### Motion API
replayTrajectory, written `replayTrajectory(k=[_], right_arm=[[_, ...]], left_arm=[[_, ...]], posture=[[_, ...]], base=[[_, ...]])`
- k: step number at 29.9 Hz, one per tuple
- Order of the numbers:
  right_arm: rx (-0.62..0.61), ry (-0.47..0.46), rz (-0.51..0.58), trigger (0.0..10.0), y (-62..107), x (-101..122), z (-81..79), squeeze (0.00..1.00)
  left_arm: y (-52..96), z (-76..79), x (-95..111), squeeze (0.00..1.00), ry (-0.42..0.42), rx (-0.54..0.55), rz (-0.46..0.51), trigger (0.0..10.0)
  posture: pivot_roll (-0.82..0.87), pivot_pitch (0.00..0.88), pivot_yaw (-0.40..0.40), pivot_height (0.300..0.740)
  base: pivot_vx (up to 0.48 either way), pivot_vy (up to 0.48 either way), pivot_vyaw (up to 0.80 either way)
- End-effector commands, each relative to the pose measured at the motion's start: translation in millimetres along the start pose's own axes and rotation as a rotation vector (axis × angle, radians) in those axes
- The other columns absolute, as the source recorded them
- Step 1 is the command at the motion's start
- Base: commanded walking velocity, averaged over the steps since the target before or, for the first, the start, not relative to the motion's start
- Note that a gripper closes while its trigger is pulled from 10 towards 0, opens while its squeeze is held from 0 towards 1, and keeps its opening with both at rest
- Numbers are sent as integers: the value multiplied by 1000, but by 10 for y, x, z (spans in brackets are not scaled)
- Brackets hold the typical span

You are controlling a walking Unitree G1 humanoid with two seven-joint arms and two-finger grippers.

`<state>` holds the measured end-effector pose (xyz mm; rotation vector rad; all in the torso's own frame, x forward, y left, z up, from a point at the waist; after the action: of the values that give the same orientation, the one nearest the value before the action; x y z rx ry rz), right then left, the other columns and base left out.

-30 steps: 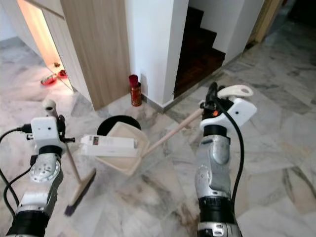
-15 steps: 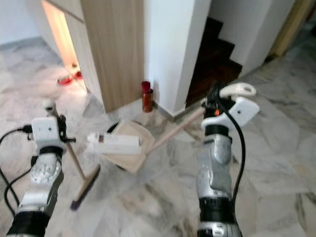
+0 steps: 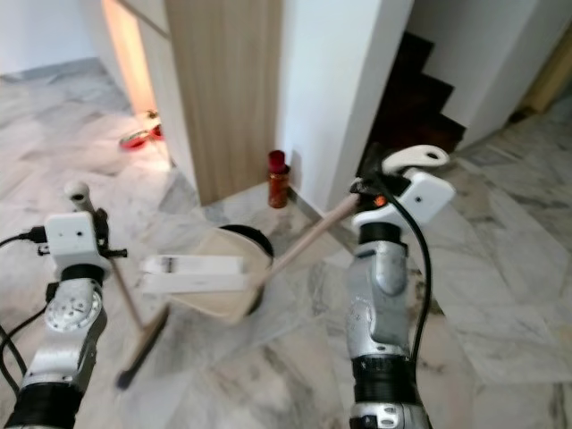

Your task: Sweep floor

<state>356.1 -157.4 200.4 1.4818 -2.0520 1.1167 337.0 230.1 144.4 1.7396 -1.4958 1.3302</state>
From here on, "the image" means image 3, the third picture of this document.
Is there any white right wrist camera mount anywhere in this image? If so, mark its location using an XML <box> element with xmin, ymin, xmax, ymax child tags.
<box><xmin>353</xmin><ymin>170</ymin><xmax>457</xmax><ymax>231</ymax></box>

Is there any brown bottle with red cap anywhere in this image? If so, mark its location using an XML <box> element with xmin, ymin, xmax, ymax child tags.
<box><xmin>266</xmin><ymin>149</ymin><xmax>291</xmax><ymax>209</ymax></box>

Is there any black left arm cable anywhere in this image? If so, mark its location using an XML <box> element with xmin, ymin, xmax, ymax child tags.
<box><xmin>0</xmin><ymin>228</ymin><xmax>55</xmax><ymax>376</ymax></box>

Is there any dark wooden staircase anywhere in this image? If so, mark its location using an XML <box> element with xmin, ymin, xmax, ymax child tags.
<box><xmin>357</xmin><ymin>31</ymin><xmax>470</xmax><ymax>171</ymax></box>

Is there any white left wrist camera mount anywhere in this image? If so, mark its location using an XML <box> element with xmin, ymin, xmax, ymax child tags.
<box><xmin>47</xmin><ymin>210</ymin><xmax>104</xmax><ymax>269</ymax></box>

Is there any red bowl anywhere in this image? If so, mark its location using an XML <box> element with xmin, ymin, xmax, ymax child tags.
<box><xmin>118</xmin><ymin>121</ymin><xmax>166</xmax><ymax>151</ymax></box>

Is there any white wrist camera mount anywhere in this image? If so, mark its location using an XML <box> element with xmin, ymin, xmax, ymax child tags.
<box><xmin>47</xmin><ymin>210</ymin><xmax>104</xmax><ymax>269</ymax></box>
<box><xmin>353</xmin><ymin>170</ymin><xmax>457</xmax><ymax>231</ymax></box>

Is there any beige broom with purple bristles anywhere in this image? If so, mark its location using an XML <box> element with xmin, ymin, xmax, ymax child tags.
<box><xmin>64</xmin><ymin>181</ymin><xmax>172</xmax><ymax>391</ymax></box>

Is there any light wood wardrobe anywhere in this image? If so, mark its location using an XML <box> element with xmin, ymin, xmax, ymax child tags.
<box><xmin>85</xmin><ymin>0</ymin><xmax>291</xmax><ymax>206</ymax></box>

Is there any long white carton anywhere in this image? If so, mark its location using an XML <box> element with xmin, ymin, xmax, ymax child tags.
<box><xmin>140</xmin><ymin>253</ymin><xmax>249</xmax><ymax>294</ymax></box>

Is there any beige long-handled dustpan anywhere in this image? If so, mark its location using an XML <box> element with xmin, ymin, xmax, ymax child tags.
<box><xmin>170</xmin><ymin>145</ymin><xmax>450</xmax><ymax>325</ymax></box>

